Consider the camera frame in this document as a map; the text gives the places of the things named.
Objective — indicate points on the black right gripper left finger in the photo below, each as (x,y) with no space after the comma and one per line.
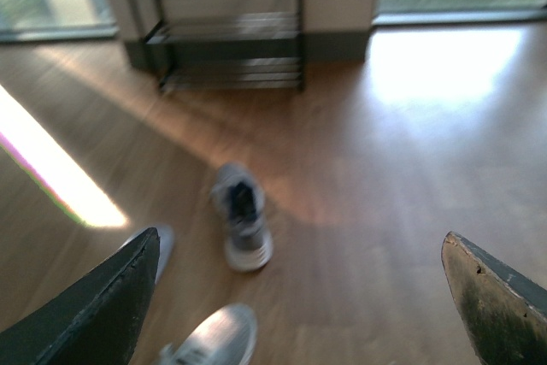
(98,319)

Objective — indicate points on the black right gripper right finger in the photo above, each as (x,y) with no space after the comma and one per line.
(503,312)

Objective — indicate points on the light blue slipper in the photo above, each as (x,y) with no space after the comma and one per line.
(166,238)

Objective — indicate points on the grey sneaker navy lining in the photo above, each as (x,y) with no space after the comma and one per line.
(240,201)

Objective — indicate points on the black metal shoe rack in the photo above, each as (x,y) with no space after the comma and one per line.
(221,44)

